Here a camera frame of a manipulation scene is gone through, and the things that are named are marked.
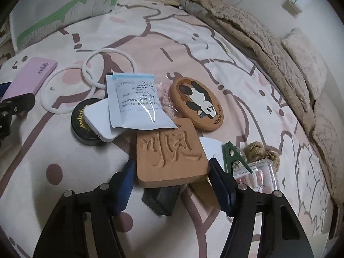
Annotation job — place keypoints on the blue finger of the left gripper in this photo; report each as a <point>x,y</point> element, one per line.
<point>3,88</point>
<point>20,104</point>

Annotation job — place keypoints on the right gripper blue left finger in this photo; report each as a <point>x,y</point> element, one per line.
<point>64,234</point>

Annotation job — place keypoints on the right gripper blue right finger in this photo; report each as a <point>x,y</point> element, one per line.
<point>281,233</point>

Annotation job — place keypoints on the pink sticky note pad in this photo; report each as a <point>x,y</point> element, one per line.
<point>30,78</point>

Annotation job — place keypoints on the black round tin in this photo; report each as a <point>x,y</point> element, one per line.
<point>80,128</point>

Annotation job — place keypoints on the small black box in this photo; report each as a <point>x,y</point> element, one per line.
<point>161,200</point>

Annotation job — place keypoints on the square carved cork coaster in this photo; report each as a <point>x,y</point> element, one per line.
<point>170,157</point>

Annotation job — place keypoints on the clear plastic case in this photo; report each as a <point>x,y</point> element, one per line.
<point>263,178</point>

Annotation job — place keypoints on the wooden brush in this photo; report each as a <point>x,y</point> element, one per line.
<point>209,190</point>

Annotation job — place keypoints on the white tote bag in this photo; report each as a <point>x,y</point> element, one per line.
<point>32,20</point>

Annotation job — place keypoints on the green clip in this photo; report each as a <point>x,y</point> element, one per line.
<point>232,155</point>

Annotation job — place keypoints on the white medicine pouch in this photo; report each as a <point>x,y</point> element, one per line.
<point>133,102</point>

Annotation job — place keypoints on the right quilted beige pillow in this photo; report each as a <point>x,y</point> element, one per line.
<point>328,135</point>

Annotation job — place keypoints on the cartoon bunny bedsheet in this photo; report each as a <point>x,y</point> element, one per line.
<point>214,81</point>

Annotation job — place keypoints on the round panda cork coaster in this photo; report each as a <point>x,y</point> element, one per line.
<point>193,100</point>

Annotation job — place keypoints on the small fluffy beige pillow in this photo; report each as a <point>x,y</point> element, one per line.
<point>308,60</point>

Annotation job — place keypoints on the beige folded blanket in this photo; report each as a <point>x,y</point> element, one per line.
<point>266,49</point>

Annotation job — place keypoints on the knotted rope ball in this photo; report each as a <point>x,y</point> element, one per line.
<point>256,151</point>

